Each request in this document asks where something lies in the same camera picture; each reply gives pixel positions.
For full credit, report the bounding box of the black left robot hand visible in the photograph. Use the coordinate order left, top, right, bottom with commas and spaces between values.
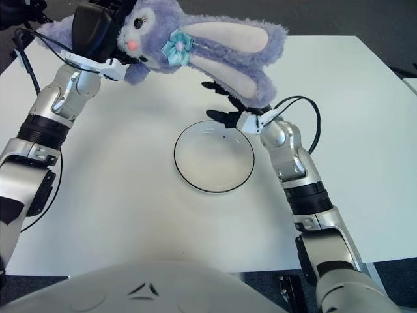
70, 0, 137, 65

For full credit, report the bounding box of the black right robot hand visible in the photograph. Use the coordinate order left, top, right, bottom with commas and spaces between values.
201, 81, 273, 128

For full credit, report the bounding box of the white plate black rim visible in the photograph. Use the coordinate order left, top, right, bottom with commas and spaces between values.
173, 120, 255, 194

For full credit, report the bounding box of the purple plush bunny doll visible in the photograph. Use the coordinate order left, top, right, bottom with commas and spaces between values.
35, 0, 289, 108

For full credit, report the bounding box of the black office chair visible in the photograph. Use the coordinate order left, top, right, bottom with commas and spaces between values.
0, 0, 55, 32

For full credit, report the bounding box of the white neighbouring table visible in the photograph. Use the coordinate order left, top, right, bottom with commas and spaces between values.
402, 77, 417, 95

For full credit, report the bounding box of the grey robot torso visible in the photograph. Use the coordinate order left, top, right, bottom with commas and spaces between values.
0, 259, 294, 313

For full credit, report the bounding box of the white table leg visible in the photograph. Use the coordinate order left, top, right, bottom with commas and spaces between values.
363, 260, 385, 284

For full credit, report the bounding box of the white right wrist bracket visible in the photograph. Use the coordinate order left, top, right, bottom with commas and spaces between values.
236, 108, 281, 135

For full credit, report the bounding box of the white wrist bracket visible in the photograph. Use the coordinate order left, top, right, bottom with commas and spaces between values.
60, 49, 128, 82
236, 108, 281, 135

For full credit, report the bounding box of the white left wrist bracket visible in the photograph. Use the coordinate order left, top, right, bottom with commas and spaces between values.
60, 49, 128, 82

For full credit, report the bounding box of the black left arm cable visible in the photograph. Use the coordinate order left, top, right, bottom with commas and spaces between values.
14, 27, 102, 232

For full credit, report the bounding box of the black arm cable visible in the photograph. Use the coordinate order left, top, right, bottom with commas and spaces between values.
260, 95, 323, 154
14, 27, 102, 232

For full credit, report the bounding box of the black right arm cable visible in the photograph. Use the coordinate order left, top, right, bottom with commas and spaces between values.
260, 95, 323, 154

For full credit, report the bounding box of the black table bracket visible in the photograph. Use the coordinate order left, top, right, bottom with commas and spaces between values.
278, 275, 309, 313

